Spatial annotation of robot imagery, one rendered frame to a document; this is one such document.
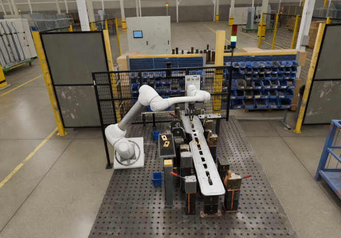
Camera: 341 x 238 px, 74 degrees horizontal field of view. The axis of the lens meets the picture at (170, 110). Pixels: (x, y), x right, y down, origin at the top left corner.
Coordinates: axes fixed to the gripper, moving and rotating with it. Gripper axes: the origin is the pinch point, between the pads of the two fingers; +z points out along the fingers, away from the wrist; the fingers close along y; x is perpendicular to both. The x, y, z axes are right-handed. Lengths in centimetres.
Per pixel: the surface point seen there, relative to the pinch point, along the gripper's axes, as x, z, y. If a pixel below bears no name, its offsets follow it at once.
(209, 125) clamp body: -7.6, 7.9, 20.8
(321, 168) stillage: -9, 83, 180
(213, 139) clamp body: -43.1, 5.1, 17.1
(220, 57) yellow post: 58, -60, 48
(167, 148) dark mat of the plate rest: -77, -9, -33
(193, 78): 55, -33, 10
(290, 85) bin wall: 140, 15, 205
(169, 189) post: -98, 17, -33
